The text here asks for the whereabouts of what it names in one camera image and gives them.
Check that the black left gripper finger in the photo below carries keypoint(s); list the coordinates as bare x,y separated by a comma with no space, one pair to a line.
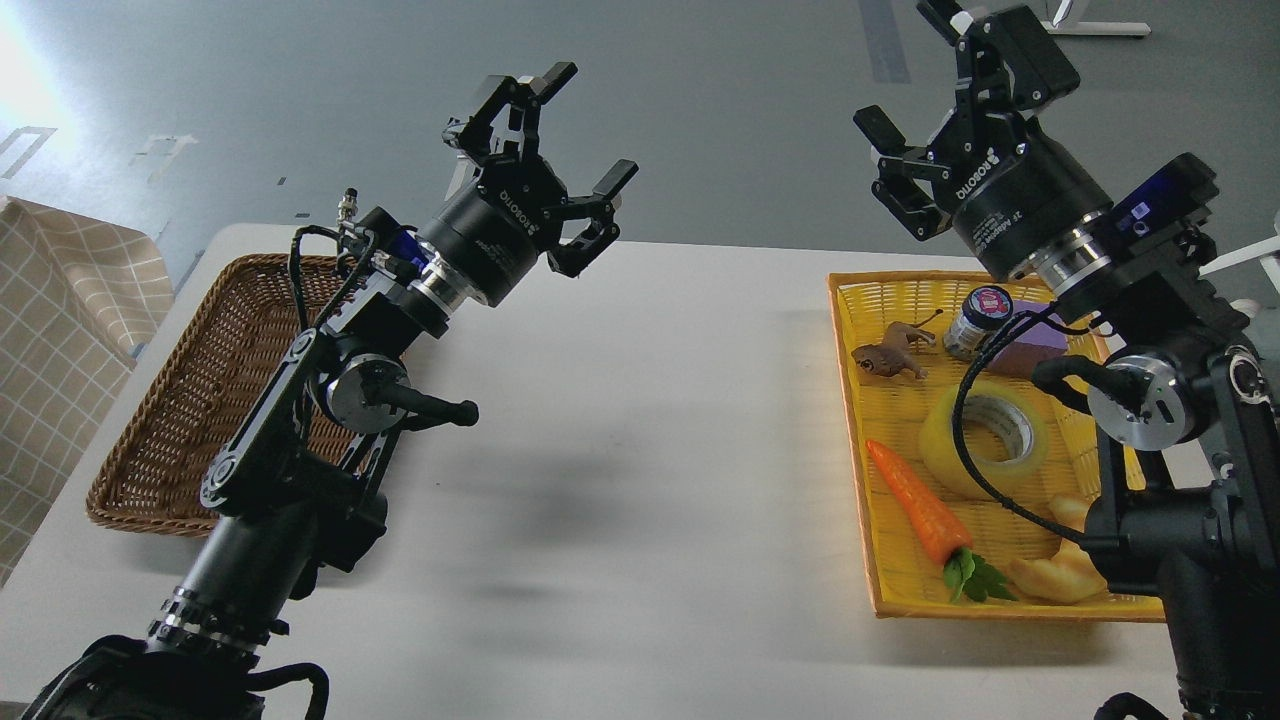
504,127
598,208

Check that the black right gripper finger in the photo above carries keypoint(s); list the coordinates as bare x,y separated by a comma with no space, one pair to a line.
917,183
1005,61

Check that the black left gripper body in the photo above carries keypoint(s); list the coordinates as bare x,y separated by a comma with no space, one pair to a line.
490,229

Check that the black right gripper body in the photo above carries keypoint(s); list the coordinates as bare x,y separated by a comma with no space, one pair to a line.
1009,202

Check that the yellow tape roll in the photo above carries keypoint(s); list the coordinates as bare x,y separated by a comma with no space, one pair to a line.
1006,438

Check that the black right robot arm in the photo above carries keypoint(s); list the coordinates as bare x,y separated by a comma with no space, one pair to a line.
1186,418

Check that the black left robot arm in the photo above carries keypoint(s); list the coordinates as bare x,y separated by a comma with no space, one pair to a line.
297,487

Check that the white stand base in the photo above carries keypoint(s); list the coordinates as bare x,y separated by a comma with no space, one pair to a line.
1067,19

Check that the small dark jar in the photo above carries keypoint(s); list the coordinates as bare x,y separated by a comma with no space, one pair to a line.
983,311

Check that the purple foam block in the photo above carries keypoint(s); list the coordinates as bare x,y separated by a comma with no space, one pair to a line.
1020,358

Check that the brown toy animal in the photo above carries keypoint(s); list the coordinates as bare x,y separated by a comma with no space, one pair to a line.
892,355

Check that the yellow plastic basket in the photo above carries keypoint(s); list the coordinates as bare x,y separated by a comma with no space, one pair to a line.
903,580

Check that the brown wicker basket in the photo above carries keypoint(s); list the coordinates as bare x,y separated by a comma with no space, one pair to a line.
150,480

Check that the orange toy carrot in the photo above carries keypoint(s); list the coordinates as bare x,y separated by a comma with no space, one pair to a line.
944,538

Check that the toy croissant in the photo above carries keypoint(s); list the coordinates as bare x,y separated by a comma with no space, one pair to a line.
1068,576

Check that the white chair leg frame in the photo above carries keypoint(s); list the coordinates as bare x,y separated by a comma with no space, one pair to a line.
1265,253

